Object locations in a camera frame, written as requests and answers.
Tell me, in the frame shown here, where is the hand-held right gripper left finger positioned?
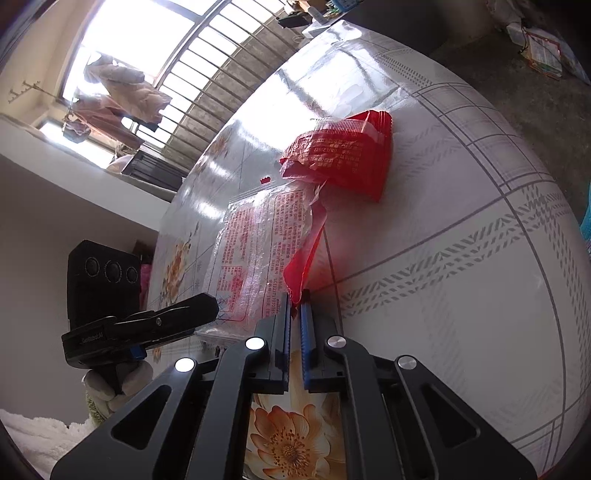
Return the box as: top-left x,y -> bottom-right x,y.
50,292 -> 293,480

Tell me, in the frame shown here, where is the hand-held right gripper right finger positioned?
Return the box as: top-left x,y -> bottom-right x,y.
300,290 -> 537,480

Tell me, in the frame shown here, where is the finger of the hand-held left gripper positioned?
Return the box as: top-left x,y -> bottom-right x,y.
110,294 -> 221,345

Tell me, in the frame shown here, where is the clear red-print wrapper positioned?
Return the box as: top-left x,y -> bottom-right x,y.
202,178 -> 329,345

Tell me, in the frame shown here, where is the person's left hand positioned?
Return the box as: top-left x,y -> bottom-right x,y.
82,359 -> 153,415

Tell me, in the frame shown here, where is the green fluffy cloth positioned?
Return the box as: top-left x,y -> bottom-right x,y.
85,391 -> 108,426

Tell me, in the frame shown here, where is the black slatted panel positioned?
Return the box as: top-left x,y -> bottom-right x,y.
121,151 -> 186,191

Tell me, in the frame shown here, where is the brown hanging garment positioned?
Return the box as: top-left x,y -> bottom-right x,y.
68,93 -> 145,149

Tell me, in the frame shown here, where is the white fleece clothing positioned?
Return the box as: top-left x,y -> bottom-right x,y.
0,408 -> 94,480

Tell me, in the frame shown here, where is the red plastic wrapper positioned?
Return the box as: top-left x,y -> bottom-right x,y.
279,109 -> 394,203

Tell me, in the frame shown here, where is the cream hanging jacket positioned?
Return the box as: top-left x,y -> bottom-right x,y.
86,52 -> 175,126

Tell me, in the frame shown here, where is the metal window railing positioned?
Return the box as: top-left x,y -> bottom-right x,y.
137,0 -> 325,154

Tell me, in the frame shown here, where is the colourful packets stack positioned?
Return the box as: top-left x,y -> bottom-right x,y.
521,27 -> 565,80

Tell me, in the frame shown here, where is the wall coat hook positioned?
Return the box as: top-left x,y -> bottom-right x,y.
6,80 -> 43,103

